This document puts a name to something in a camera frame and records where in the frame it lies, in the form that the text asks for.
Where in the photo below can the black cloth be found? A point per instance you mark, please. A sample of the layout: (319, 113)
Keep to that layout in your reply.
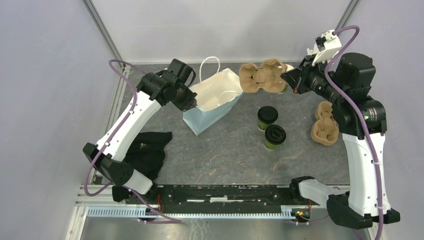
(146, 154)

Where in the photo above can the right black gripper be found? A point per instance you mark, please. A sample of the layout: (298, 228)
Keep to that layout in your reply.
(293, 77)

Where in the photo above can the brown pulp cup carrier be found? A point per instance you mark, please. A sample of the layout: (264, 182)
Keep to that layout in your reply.
(325, 130)

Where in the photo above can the black cup lid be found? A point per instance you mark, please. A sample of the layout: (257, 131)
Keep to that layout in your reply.
(275, 135)
(267, 114)

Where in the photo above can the white cable tray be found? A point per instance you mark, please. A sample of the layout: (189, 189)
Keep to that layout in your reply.
(144, 212)

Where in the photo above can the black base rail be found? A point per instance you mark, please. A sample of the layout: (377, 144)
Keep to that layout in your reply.
(224, 199)

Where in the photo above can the stack of paper cups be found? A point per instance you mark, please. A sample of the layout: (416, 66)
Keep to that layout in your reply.
(289, 68)

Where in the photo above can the green paper coffee cup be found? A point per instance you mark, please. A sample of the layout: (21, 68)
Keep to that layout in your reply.
(270, 145)

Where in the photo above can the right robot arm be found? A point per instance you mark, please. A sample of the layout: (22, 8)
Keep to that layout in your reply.
(362, 122)

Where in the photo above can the light blue paper bag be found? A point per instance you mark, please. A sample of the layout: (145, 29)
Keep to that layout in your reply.
(216, 95)

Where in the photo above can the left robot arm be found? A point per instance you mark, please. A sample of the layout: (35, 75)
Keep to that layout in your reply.
(154, 90)

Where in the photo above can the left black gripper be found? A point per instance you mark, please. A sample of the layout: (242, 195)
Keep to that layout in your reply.
(190, 102)

